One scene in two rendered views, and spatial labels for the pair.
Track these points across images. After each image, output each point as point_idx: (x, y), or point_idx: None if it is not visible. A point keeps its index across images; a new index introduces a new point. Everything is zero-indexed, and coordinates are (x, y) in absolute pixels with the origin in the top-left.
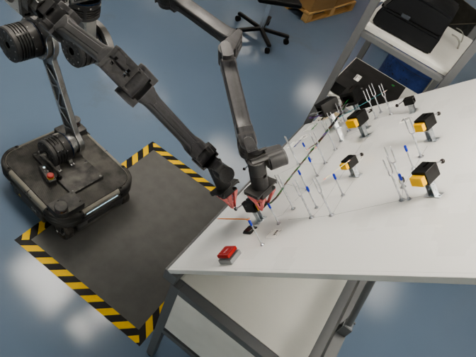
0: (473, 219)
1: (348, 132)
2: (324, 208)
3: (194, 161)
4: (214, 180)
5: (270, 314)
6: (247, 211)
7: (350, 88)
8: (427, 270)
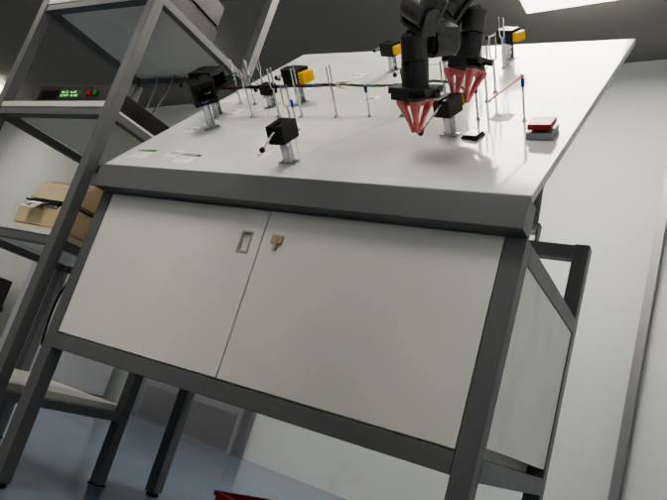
0: (563, 46)
1: (260, 115)
2: (472, 97)
3: (438, 11)
4: (426, 64)
5: None
6: (452, 114)
7: (202, 68)
8: (621, 50)
